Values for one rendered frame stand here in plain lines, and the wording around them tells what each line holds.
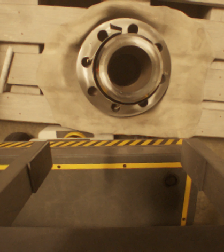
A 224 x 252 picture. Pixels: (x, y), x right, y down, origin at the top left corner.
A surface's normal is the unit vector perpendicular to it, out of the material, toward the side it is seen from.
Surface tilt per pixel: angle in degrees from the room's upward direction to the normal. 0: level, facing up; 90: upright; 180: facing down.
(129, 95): 0
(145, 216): 0
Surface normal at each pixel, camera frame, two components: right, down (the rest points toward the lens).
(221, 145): -0.02, 0.29
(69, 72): 0.86, 0.18
